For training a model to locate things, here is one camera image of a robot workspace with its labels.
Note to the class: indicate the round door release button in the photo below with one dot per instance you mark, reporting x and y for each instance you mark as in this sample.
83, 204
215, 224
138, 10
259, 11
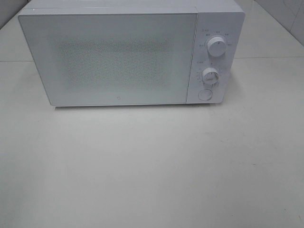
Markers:
205, 95

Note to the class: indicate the white timer knob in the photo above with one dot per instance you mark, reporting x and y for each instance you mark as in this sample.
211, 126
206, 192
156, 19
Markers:
210, 76

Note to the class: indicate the white microwave door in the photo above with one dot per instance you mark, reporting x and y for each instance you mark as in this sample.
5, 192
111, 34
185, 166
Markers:
89, 60

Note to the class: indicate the white microwave oven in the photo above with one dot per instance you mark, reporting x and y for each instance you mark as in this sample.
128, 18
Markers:
214, 18

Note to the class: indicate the white upper microwave knob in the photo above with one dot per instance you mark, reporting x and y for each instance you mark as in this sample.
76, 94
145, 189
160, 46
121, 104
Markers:
216, 46

